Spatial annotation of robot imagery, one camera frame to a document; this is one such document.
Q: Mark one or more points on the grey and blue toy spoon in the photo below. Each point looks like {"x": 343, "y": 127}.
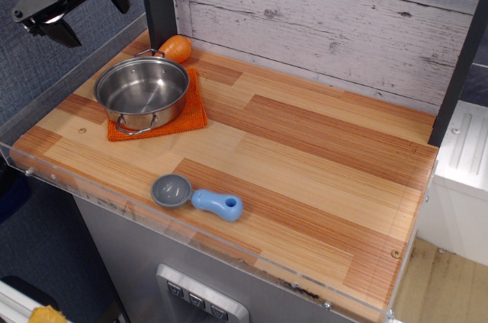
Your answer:
{"x": 172, "y": 191}

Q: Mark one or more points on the stainless steel pot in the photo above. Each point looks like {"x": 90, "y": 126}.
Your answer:
{"x": 142, "y": 93}

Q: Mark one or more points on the orange knitted cloth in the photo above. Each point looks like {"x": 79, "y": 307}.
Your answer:
{"x": 193, "y": 117}

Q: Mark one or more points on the silver toy fridge cabinet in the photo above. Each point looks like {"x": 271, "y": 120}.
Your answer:
{"x": 278, "y": 274}

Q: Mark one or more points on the orange toy carrot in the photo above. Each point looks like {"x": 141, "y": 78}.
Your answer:
{"x": 176, "y": 48}

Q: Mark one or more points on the silver dispenser button panel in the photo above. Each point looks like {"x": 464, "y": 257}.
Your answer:
{"x": 185, "y": 296}

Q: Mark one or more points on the clear acrylic table guard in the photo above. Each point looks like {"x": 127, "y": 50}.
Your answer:
{"x": 297, "y": 199}

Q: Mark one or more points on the yellow and white object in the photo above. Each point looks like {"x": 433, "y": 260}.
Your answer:
{"x": 46, "y": 314}

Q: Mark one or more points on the white plastic side unit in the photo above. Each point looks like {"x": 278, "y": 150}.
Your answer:
{"x": 454, "y": 216}

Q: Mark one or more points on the dark grey right post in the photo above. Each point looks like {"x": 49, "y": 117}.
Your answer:
{"x": 460, "y": 73}

